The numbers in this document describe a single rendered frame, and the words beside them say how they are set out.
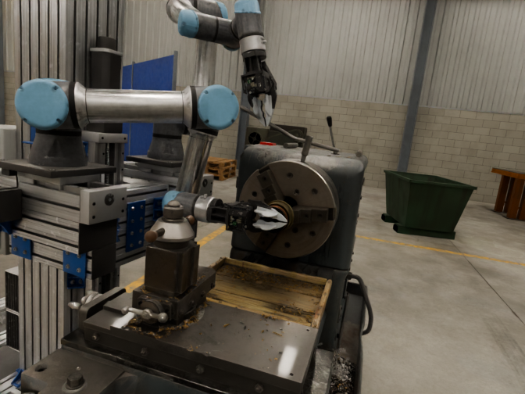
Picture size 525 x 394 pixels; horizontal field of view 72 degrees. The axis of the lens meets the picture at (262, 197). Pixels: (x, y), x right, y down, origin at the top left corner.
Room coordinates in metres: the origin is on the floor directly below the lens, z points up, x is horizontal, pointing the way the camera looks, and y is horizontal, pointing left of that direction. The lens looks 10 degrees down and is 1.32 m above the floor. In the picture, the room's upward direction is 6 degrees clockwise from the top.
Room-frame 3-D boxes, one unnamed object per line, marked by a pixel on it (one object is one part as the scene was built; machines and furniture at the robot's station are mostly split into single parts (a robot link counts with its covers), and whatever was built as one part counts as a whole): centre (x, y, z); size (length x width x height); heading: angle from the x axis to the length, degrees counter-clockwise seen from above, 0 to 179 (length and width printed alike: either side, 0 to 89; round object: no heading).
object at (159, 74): (7.46, 2.80, 1.18); 4.12 x 0.80 x 2.35; 38
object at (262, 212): (0.96, -0.02, 1.10); 0.09 x 0.06 x 0.03; 73
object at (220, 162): (9.35, 1.30, 0.22); 1.25 x 0.86 x 0.44; 169
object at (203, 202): (1.02, 0.15, 1.09); 0.08 x 0.05 x 0.08; 163
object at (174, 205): (0.62, 0.15, 1.17); 0.04 x 0.04 x 0.03
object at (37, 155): (1.05, 0.60, 1.21); 0.15 x 0.15 x 0.10
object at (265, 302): (0.94, -0.02, 0.89); 0.36 x 0.30 x 0.04; 74
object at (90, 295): (0.68, 0.33, 0.95); 0.07 x 0.04 x 0.04; 74
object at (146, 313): (0.65, 0.15, 0.99); 0.20 x 0.10 x 0.05; 164
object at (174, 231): (0.62, 0.15, 1.13); 0.08 x 0.08 x 0.03
